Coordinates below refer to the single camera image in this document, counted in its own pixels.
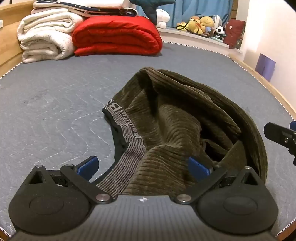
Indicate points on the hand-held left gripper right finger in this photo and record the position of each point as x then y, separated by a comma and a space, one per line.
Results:
198, 168

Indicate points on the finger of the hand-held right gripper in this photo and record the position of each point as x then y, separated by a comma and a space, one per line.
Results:
277, 134

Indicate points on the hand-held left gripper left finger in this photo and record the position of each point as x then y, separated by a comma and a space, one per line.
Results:
87, 167

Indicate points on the purple box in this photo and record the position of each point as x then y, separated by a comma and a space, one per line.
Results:
265, 66

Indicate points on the grey quilted mattress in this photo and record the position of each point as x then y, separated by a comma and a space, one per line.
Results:
57, 104

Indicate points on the dark red cushion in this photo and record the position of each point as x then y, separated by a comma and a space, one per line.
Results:
234, 33

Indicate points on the panda plush toy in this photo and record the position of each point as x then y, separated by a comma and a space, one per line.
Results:
220, 32

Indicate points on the yellow plush toy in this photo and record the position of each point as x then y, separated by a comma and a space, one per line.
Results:
198, 24

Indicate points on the red folded quilt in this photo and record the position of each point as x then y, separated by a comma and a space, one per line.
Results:
115, 34

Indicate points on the white folded blanket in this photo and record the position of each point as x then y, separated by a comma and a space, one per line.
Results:
44, 34

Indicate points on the blue curtain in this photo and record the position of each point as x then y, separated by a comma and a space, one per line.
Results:
192, 8

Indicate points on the white plush toy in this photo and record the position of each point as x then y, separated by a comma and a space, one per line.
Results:
163, 15

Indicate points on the dark teal shark plush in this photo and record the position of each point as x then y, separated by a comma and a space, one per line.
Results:
150, 9

